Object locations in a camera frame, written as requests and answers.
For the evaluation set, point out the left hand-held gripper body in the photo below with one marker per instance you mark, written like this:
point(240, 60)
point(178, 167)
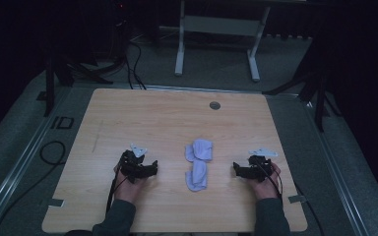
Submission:
point(134, 166)

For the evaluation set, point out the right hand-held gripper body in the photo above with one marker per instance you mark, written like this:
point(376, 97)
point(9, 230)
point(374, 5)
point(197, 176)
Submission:
point(256, 166)

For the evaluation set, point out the pale purple cloth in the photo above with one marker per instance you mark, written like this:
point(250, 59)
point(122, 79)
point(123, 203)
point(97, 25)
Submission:
point(198, 164)

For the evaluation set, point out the person's right hand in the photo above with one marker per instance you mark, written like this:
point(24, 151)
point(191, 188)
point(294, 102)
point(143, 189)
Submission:
point(266, 187)

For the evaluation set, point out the person's left hand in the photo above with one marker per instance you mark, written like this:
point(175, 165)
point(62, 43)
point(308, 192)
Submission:
point(129, 189)

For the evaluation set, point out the grey tape piece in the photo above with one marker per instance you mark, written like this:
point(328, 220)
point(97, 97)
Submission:
point(297, 199)
point(56, 203)

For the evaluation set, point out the grey round table grommet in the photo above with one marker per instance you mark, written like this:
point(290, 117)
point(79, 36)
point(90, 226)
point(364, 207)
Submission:
point(214, 105)

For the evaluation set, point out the black tripod stand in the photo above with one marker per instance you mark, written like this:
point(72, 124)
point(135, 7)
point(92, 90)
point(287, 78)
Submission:
point(65, 70)
point(311, 87)

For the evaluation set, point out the metal floor rail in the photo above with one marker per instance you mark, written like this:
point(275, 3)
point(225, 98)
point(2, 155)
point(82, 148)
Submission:
point(336, 164)
point(16, 170)

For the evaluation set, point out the white metal desk frame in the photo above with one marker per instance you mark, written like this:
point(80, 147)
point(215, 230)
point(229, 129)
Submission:
point(221, 26)

